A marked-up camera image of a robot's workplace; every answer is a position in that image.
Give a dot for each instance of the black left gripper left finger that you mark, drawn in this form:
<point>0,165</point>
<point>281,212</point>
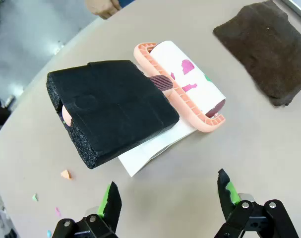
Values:
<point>110,205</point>

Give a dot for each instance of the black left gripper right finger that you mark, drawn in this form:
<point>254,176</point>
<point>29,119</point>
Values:
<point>227,198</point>

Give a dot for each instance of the dark brown cloth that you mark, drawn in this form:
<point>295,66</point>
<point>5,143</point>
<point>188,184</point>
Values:
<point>264,49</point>

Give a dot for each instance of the person's right hand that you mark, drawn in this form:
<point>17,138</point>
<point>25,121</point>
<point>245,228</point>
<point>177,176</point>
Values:
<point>103,7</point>

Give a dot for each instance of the pink paper scrap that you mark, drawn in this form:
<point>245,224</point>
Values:
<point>57,212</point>

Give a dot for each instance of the orange paper scrap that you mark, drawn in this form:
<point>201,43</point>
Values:
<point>66,174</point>

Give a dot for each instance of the white folded roller stand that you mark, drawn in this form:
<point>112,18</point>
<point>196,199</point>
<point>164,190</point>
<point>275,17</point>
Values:
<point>145,153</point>

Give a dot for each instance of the blue paper scrap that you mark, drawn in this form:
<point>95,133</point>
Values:
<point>49,233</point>

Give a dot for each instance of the green paper scrap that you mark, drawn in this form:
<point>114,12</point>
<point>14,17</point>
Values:
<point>35,197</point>

